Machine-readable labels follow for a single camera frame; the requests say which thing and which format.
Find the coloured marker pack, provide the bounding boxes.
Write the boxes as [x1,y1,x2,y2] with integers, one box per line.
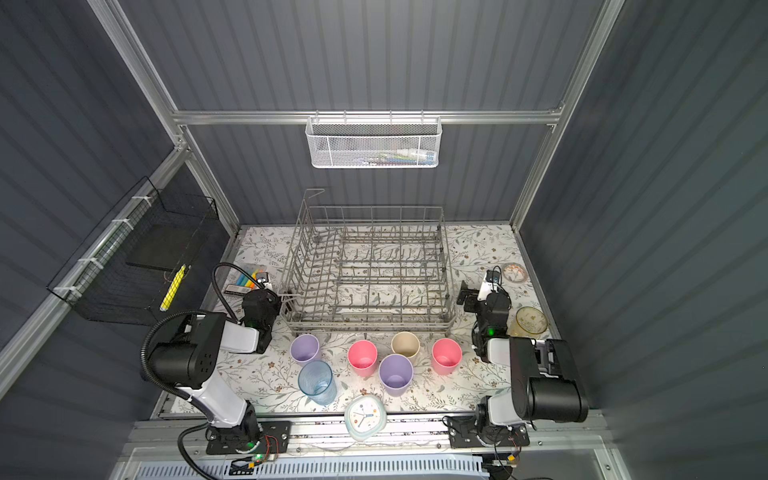
[223,270,272,296]

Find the lilac cup front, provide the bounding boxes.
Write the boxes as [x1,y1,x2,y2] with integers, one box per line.
[378,354,414,397]

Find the white mint clock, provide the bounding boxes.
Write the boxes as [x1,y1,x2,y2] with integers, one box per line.
[344,395,387,442]

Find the white mesh wall basket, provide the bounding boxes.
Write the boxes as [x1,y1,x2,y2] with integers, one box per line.
[305,118,443,169]

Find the lilac cup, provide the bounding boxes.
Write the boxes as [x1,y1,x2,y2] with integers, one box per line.
[289,334,321,365]
[378,354,414,397]

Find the items in white basket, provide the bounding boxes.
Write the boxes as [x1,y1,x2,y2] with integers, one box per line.
[352,148,438,167]

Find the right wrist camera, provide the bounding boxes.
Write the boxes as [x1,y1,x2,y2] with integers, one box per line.
[477,266,502,301]

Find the clear blue cup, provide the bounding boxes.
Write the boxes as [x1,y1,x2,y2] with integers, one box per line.
[298,360,337,406]

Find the yellow marker pen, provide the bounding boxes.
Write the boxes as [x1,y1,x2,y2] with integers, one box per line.
[159,264,187,312]

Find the pink cup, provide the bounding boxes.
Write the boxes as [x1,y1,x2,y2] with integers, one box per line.
[347,340,378,377]
[431,338,463,376]

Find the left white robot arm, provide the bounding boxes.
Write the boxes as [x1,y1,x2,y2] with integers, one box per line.
[139,262,281,453]

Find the black wire wall basket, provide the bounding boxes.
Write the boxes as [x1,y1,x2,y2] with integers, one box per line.
[47,168,230,325]

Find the small patterned dish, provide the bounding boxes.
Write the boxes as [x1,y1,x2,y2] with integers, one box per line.
[502,263,529,284]

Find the lilac cup left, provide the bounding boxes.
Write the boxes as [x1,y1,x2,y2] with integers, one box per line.
[289,334,321,365]

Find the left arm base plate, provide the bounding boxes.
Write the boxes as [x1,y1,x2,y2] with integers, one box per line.
[205,421,292,455]

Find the clear amber glass cup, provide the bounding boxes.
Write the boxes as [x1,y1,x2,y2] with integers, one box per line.
[507,306,549,339]

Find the beige cup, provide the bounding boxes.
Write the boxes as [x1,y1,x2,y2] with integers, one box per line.
[390,331,421,359]

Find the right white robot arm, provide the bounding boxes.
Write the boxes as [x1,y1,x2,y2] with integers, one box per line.
[456,281,589,446]

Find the grey wire dish rack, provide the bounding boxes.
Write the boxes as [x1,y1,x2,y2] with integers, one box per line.
[280,188,456,334]

